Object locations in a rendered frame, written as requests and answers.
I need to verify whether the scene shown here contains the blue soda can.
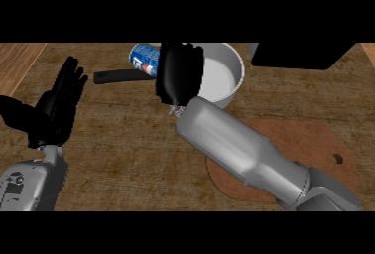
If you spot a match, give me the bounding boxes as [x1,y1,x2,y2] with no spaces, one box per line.
[126,43,163,78]

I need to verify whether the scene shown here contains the black appliance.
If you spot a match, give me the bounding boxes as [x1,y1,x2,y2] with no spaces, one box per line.
[250,42,358,71]

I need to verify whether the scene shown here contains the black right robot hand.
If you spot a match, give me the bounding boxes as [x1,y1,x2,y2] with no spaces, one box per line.
[153,42,205,107]

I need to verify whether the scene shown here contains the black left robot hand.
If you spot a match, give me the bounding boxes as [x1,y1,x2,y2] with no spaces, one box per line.
[0,56,89,150]

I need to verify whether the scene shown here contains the brown wooden cutting board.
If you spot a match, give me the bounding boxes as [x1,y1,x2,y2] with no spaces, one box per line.
[203,117,360,204]

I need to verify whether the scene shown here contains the grey pot with black handle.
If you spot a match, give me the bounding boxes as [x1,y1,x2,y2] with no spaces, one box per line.
[92,42,246,110]

